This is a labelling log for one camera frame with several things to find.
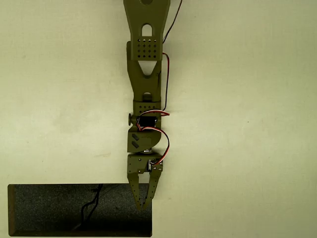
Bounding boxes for white red black servo cable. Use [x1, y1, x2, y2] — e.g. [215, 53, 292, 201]
[137, 126, 171, 165]

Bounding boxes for thin black cable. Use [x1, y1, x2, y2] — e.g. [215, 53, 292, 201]
[73, 183, 104, 230]

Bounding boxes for red black arm cable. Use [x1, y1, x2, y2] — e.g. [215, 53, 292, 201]
[136, 0, 184, 124]

